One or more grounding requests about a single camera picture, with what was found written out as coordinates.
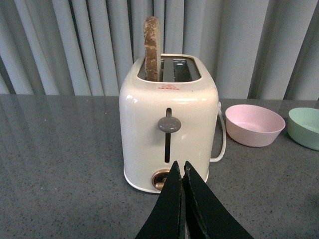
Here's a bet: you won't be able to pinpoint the green plastic bowl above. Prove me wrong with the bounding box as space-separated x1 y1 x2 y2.
287 108 319 151

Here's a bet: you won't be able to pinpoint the cream white toaster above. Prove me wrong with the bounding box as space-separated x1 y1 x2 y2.
119 54 219 193

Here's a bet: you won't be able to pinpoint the brown toast slice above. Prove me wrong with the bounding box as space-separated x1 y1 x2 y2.
144 16 161 82

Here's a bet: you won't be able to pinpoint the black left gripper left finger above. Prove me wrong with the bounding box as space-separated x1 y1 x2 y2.
136 161 182 239

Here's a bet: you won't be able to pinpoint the pink plastic bowl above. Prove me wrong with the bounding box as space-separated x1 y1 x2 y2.
225 104 286 147

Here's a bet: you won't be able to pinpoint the white toaster power cable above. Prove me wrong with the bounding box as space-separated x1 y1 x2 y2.
209 102 227 163

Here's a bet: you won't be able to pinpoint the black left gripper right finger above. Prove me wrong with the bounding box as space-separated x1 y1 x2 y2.
182 161 252 239

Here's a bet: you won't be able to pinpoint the grey vertical blinds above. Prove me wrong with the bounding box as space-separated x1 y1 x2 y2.
0 0 319 100

